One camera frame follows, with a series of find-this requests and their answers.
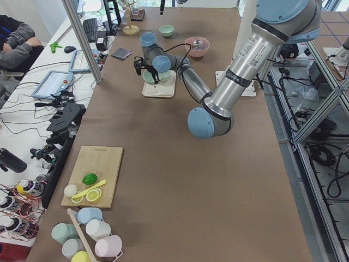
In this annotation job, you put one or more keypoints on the yellow cap sauce bottle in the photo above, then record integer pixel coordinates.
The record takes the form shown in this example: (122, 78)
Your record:
(33, 188)

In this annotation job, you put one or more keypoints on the green lime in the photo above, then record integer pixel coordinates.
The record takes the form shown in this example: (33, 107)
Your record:
(90, 179)

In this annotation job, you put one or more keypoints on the blue cup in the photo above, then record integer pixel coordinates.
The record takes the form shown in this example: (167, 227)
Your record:
(87, 214)

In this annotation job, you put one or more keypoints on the grey cup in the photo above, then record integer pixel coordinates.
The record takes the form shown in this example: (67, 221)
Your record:
(71, 247)

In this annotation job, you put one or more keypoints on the wooden cup rack handle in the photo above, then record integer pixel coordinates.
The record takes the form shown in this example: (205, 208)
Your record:
(85, 243)

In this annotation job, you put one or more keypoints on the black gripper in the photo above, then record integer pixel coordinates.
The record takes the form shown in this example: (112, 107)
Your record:
(150, 70)

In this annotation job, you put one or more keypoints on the black keyboard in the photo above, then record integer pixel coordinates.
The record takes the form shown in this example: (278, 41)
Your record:
(90, 29)

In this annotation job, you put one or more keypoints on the copper wire bottle rack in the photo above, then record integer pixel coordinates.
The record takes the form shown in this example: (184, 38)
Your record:
(20, 213)

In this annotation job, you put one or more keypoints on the green cup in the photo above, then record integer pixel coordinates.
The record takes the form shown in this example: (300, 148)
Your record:
(62, 232)

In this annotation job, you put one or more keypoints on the yellow plastic knife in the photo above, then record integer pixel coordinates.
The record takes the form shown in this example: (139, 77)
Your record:
(84, 192)

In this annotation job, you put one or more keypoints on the wooden cutting board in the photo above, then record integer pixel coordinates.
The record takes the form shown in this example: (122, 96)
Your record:
(104, 162)

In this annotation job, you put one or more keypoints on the white cup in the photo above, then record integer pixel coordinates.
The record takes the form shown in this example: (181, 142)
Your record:
(97, 229)

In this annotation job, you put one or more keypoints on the beige rabbit tray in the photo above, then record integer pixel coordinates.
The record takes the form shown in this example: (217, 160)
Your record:
(162, 89)

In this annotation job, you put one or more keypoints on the wooden mug tree stand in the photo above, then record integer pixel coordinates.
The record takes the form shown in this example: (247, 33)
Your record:
(129, 29)

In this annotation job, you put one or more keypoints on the metal ice scoop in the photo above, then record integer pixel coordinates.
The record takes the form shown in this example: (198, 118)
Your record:
(198, 44)

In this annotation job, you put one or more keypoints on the green bowl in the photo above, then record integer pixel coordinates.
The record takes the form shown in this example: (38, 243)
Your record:
(166, 30)
(164, 76)
(148, 77)

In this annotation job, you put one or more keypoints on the aluminium frame post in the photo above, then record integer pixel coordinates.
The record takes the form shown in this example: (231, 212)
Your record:
(82, 39)

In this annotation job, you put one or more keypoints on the seated person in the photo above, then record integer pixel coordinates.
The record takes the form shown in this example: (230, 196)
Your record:
(20, 48)

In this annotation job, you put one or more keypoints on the lemon slice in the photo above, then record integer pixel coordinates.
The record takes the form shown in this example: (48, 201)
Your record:
(93, 195)
(77, 200)

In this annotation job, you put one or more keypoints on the black water bottle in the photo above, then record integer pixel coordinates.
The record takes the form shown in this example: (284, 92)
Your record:
(12, 162)

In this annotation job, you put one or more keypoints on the pink cup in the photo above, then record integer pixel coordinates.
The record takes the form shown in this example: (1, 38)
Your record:
(110, 246)

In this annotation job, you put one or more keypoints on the black tool stand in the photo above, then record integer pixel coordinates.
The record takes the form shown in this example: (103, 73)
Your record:
(60, 122)

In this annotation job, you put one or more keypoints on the green bowl on tray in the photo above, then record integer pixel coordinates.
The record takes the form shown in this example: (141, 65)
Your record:
(164, 76)

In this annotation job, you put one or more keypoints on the grey folded cloth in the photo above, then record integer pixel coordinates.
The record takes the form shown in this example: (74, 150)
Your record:
(121, 54)

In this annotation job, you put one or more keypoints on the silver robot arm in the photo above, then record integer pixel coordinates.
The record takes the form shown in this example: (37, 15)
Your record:
(276, 23)

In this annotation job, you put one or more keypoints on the black computer mouse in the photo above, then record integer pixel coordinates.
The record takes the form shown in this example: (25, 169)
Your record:
(69, 49)

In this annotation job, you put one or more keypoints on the pink bowl with ice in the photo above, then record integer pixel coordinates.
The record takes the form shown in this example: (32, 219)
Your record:
(197, 53)

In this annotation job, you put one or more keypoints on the white garlic bulb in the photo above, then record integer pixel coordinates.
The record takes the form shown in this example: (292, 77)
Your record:
(70, 190)

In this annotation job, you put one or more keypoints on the yellow cup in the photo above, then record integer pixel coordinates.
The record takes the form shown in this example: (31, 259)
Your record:
(81, 256)

